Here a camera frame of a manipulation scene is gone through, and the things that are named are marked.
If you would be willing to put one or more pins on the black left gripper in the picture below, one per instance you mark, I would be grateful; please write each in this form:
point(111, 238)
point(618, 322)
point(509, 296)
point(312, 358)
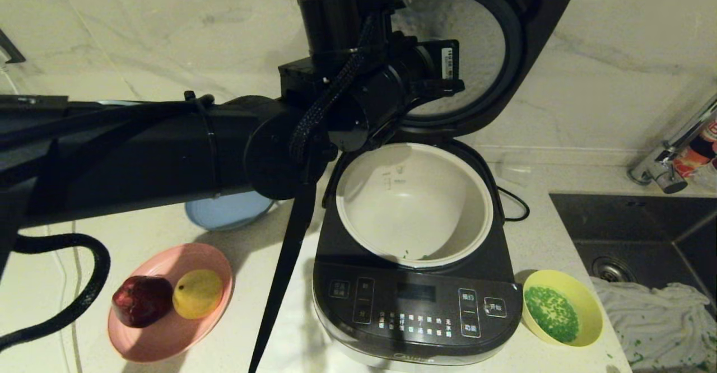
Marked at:
point(434, 65)

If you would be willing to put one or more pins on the dark grey rice cooker lid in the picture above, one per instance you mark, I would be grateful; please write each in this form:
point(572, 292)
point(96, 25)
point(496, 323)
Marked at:
point(538, 37)

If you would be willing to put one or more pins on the green grains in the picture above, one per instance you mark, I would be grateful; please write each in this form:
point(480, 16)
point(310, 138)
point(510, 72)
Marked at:
point(552, 314)

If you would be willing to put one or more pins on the yellow bowl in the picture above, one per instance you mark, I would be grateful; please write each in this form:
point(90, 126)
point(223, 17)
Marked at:
point(588, 306)

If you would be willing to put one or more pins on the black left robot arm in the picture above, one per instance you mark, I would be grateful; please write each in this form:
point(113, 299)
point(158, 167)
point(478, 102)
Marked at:
point(140, 154)

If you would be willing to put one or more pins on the white bowl with greens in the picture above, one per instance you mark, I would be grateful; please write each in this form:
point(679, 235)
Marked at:
point(414, 216)

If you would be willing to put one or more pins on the dark grey rice cooker base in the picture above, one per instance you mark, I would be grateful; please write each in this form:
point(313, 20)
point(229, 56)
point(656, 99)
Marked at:
point(414, 306)

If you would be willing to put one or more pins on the chrome faucet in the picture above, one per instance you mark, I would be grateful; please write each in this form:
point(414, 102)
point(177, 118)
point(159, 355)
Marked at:
point(672, 149)

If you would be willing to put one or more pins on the blue plate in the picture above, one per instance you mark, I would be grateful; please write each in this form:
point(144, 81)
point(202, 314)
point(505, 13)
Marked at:
point(229, 213)

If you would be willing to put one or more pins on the steel sink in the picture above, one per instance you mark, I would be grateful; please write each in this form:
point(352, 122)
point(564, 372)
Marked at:
point(633, 233)

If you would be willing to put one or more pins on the black flat strip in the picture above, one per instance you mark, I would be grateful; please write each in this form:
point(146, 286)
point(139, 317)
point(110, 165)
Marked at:
point(280, 283)

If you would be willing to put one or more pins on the metal sink drain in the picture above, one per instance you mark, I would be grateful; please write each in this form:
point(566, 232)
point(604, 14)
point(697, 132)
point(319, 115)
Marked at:
point(611, 269)

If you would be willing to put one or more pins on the red orange bottle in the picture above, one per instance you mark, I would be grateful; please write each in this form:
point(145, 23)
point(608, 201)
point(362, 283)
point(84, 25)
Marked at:
point(697, 154)

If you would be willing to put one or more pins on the yellow pear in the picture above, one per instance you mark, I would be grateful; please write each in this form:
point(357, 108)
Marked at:
point(197, 294)

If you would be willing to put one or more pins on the white crumpled cloth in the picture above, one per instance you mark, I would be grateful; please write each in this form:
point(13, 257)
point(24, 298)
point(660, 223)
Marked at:
point(655, 322)

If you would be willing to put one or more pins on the red apple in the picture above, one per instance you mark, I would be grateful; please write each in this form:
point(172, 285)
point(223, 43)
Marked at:
point(140, 301)

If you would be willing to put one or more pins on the pink plate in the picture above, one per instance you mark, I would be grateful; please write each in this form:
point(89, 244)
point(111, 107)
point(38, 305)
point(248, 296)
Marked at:
point(168, 339)

